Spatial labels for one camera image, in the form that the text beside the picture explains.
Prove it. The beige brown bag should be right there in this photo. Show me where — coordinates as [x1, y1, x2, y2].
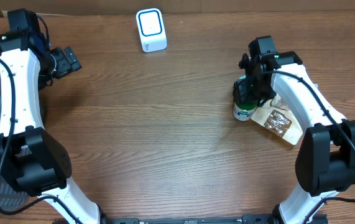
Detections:
[251, 94, 303, 145]

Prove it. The green lid white jar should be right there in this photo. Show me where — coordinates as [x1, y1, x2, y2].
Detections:
[233, 103, 257, 121]

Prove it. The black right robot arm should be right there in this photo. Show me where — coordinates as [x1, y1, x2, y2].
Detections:
[232, 36, 355, 223]

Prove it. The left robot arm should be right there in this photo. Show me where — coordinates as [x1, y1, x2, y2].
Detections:
[0, 9, 108, 223]

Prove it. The white barcode scanner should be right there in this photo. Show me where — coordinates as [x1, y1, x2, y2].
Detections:
[136, 8, 167, 53]

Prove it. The brown cardboard backdrop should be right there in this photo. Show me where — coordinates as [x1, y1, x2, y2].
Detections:
[0, 0, 355, 17]

